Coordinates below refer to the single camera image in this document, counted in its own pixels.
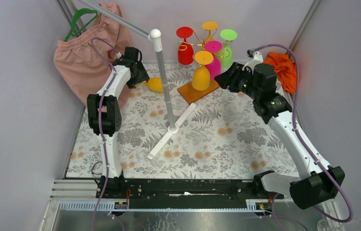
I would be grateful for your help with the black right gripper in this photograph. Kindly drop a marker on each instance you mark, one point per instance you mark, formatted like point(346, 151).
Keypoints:
point(230, 77)

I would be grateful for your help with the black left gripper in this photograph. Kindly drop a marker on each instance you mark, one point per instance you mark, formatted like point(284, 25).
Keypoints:
point(140, 77)

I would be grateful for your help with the yellow wine glass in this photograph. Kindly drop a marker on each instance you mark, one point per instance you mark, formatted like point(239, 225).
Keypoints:
point(201, 76)
point(211, 27)
point(154, 84)

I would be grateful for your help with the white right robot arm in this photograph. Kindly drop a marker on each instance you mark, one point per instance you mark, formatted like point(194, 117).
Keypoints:
point(314, 184)

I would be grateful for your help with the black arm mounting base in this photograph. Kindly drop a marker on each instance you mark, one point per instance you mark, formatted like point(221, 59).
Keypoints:
point(181, 193)

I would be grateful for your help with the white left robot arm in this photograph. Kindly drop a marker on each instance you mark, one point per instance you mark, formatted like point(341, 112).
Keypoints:
point(104, 114)

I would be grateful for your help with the yellow wine glass front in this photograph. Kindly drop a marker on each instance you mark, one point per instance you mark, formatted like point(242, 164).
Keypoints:
point(201, 76)

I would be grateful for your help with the pink wine glass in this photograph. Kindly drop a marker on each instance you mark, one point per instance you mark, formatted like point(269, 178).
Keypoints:
point(214, 67)

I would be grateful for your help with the green wine glass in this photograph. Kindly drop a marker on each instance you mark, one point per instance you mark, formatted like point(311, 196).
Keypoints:
point(225, 55)

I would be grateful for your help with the wooden rack base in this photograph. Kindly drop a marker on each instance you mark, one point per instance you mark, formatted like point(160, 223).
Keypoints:
point(191, 95)

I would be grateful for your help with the red wine glass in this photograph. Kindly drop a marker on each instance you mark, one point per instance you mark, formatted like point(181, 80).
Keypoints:
point(185, 50)

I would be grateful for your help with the orange crumpled cloth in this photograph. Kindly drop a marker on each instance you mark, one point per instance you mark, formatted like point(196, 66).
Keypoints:
point(285, 69)

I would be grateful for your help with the pink cloth garment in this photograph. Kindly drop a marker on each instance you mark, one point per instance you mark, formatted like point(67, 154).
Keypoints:
point(83, 62)

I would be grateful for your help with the white clothes stand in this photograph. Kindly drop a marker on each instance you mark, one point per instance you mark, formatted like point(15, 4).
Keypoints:
point(154, 36)

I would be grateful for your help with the green clothes hanger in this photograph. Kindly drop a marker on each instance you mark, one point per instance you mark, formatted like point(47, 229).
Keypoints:
point(76, 29)

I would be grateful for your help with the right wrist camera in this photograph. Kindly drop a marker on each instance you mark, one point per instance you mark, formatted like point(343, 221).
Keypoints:
point(256, 59)

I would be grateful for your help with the aluminium front frame rail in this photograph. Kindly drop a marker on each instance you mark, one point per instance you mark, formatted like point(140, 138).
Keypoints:
point(73, 206)

